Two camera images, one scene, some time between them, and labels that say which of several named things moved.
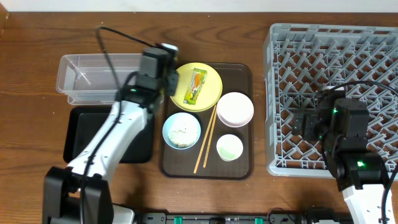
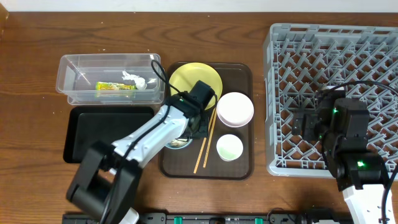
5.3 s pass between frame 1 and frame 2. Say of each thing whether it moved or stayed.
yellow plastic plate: stayed
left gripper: moved
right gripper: stayed
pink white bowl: stayed
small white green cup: stayed
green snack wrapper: moved
